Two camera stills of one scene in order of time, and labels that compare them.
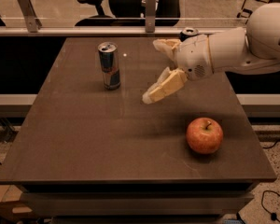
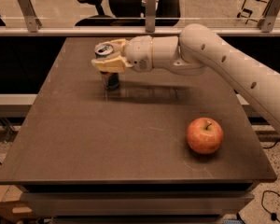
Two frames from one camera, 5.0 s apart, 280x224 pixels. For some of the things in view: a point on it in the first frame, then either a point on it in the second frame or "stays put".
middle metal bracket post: [150, 10] stays put
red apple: [204, 134] stays put
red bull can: [108, 54] stays put
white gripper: [193, 57] → [139, 53]
